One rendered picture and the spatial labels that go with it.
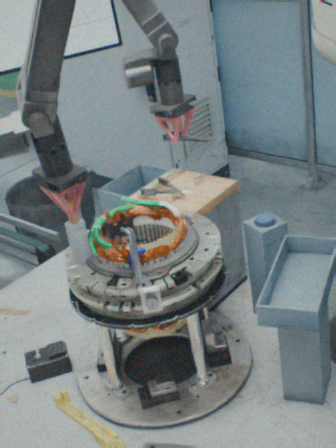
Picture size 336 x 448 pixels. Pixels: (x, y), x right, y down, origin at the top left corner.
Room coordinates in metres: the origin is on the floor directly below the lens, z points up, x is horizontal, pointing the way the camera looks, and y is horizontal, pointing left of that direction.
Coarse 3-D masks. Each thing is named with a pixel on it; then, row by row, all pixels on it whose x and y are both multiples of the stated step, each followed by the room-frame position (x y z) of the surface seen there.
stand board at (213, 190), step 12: (156, 180) 1.59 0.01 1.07; (180, 180) 1.56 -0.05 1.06; (192, 180) 1.55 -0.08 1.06; (204, 180) 1.54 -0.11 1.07; (216, 180) 1.53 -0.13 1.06; (228, 180) 1.52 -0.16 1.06; (192, 192) 1.48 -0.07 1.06; (204, 192) 1.47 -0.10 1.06; (216, 192) 1.46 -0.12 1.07; (228, 192) 1.48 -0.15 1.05; (132, 204) 1.49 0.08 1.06; (180, 204) 1.43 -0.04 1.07; (192, 204) 1.42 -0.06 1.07; (204, 204) 1.41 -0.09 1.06; (216, 204) 1.44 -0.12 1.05
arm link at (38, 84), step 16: (48, 0) 1.03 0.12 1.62; (64, 0) 1.03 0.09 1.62; (32, 16) 1.07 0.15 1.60; (48, 16) 1.04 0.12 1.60; (64, 16) 1.04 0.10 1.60; (32, 32) 1.07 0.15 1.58; (48, 32) 1.05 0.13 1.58; (64, 32) 1.06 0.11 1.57; (32, 48) 1.07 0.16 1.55; (48, 48) 1.07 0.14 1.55; (64, 48) 1.08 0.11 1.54; (32, 64) 1.08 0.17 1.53; (48, 64) 1.08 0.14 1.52; (32, 80) 1.09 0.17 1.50; (48, 80) 1.09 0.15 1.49; (16, 96) 1.16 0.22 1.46; (32, 96) 1.10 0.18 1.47; (48, 96) 1.10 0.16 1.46; (32, 112) 1.11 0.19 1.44; (48, 112) 1.12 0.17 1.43
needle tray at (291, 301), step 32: (288, 256) 1.20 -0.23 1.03; (320, 256) 1.18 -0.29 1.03; (288, 288) 1.09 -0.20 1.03; (320, 288) 1.07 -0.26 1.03; (288, 320) 0.97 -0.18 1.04; (320, 320) 0.97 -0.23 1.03; (288, 352) 1.05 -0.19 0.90; (320, 352) 1.02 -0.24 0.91; (288, 384) 1.05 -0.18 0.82; (320, 384) 1.02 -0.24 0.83
